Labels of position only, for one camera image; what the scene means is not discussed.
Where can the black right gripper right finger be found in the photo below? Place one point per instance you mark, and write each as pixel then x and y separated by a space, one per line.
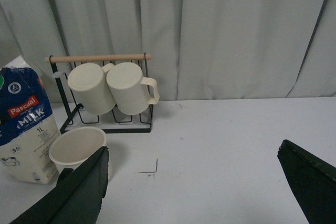
pixel 311 180

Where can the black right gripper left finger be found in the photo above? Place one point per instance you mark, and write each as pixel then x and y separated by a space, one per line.
pixel 77 197

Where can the cream cup black handle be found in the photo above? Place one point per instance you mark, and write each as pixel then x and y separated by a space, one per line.
pixel 74 147

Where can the blue white milk carton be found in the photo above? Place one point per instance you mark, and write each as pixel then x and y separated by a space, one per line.
pixel 28 127

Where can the cream ribbed mug left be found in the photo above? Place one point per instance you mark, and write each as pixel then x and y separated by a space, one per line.
pixel 89 86

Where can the cream ribbed mug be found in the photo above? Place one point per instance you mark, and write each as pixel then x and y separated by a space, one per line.
pixel 89 86
pixel 132 91

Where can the cream ribbed mug right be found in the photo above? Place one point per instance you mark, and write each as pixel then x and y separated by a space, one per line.
pixel 132 91

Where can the grey curtain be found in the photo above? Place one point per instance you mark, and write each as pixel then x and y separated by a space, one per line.
pixel 201 49

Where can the black wire cup rack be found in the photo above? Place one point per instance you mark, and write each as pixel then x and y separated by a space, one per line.
pixel 112 123

